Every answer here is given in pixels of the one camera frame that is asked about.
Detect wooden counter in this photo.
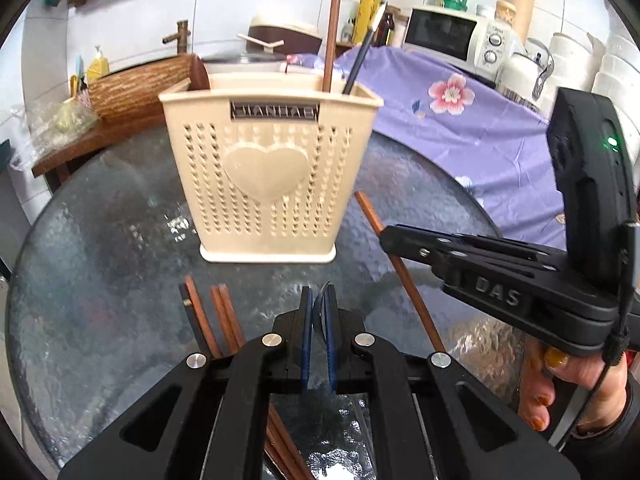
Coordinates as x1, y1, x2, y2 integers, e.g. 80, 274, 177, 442
31, 110, 173, 183

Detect cream plastic utensil holder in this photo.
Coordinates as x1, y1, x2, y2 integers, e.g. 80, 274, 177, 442
158, 72, 385, 264

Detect stack of white bowls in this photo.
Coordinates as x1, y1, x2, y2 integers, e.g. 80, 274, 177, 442
550, 25, 640, 126

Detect tall stack of paper cups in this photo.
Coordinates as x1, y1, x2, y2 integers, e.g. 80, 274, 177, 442
509, 0, 541, 43

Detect brown glass bottle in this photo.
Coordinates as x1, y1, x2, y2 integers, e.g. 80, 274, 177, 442
377, 5, 396, 47

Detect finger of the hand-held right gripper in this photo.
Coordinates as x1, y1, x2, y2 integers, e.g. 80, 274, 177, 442
431, 249, 619, 357
379, 224, 569, 267

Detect person's right forearm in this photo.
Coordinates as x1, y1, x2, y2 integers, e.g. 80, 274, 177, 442
562, 390, 640, 480

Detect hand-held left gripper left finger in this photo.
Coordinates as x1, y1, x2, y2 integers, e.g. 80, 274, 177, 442
57, 285, 315, 480

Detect yellow roll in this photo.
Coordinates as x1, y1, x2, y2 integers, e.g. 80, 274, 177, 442
352, 0, 383, 46

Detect brown woven pattern basin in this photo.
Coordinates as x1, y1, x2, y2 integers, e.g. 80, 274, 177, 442
89, 57, 193, 121

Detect white microwave oven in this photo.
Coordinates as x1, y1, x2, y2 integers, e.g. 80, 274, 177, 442
402, 5, 516, 83

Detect white pot with lid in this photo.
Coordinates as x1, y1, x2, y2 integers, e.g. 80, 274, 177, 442
202, 50, 291, 76

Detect blue and yellow brushes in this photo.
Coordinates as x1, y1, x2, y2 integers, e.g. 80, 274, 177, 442
70, 55, 93, 108

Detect white and brown rice cooker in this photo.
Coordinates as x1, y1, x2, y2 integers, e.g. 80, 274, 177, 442
237, 12, 323, 56

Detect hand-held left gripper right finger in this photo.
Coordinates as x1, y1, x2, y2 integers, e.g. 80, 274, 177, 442
320, 282, 581, 480

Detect yellow soap bottle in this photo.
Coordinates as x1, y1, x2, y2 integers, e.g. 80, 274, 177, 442
86, 46, 111, 85

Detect person's right hand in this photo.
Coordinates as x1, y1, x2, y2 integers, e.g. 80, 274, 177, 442
518, 339, 629, 432

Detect black chopstick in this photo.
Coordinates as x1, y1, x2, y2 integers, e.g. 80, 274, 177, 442
342, 2, 388, 96

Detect white kettle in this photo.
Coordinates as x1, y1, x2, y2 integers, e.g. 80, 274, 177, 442
495, 40, 556, 113

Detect purple floral cloth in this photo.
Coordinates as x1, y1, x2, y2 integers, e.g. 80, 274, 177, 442
285, 45, 571, 251

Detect bronze faucet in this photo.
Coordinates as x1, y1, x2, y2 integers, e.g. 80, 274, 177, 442
162, 20, 193, 56

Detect clear plastic bag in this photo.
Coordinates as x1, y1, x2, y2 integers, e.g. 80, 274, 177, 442
10, 95, 101, 161

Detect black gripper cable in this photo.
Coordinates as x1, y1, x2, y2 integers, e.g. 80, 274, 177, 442
552, 222, 640, 448

